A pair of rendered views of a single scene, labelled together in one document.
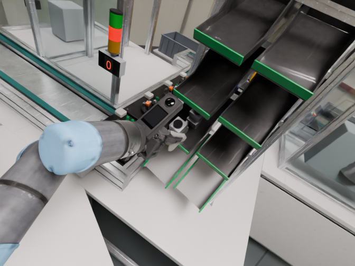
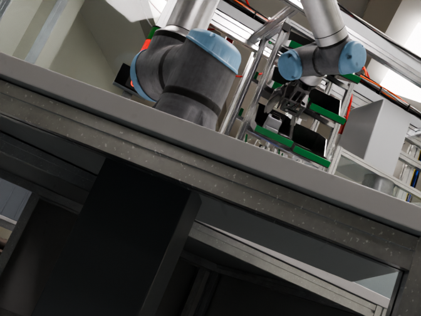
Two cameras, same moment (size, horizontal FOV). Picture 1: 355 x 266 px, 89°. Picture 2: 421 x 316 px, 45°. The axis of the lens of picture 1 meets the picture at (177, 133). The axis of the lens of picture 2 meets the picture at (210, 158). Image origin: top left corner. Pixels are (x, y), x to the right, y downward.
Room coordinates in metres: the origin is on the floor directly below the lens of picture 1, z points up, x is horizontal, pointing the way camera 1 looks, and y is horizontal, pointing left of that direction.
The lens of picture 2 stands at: (-0.86, 0.87, 0.68)
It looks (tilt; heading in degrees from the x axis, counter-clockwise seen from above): 14 degrees up; 332
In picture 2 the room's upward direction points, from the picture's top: 23 degrees clockwise
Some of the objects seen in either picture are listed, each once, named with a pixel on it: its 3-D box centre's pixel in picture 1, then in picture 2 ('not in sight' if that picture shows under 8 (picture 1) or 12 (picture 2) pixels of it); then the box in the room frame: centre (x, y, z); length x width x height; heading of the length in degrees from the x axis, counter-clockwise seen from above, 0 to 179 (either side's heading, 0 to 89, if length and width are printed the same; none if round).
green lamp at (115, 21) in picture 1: (115, 19); (155, 37); (0.72, 0.40, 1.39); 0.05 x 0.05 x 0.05
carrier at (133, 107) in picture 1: (153, 105); not in sight; (0.82, 0.19, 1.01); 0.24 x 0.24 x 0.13; 78
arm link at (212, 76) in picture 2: not in sight; (203, 69); (-0.01, 0.50, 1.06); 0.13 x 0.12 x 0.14; 9
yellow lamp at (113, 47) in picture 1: (114, 45); not in sight; (0.72, 0.40, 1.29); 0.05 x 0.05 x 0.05
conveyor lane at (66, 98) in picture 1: (80, 108); not in sight; (0.65, 0.53, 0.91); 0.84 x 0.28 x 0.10; 78
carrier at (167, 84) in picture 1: (174, 90); not in sight; (1.06, 0.13, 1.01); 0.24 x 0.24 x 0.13; 78
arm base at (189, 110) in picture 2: not in sight; (182, 124); (-0.01, 0.50, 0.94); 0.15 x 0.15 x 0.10
